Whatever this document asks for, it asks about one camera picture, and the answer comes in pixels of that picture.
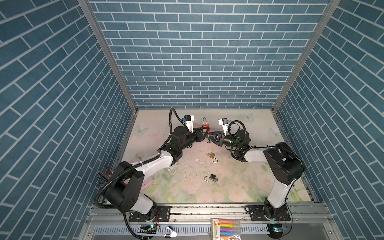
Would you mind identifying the black padlock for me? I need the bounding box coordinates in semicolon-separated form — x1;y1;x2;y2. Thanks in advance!
204;174;219;183

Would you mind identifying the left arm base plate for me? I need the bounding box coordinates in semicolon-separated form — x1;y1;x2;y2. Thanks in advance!
129;205;171;223

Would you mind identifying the red padlock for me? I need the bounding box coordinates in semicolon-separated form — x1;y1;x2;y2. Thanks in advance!
202;117;210;127

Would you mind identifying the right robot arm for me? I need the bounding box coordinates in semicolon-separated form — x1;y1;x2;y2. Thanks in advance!
207;130;306;220

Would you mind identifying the large brass padlock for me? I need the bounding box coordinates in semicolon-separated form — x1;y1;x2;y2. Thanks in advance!
207;153;219;163

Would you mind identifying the marker pack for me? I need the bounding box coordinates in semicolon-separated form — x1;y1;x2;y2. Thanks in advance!
211;218;242;240

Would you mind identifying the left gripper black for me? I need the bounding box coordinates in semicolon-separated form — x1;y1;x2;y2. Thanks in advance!
177;126;209;152

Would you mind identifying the pink pencil case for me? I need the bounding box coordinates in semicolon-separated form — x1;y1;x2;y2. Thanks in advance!
141;177;154;192

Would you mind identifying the aluminium front rail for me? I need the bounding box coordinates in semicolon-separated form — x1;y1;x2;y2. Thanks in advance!
85;202;335;224

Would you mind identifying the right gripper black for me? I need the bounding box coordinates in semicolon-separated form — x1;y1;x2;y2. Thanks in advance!
206;132;242;151

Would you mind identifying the metal binder clip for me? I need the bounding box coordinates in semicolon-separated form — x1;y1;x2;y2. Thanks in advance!
165;226;178;238

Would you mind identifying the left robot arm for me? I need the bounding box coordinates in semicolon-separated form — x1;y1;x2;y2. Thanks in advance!
94;126;210;220

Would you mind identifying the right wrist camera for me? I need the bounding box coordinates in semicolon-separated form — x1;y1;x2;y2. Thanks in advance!
218;118;231;135

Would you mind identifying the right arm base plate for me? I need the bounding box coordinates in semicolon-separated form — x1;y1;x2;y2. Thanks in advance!
244;204;291;222

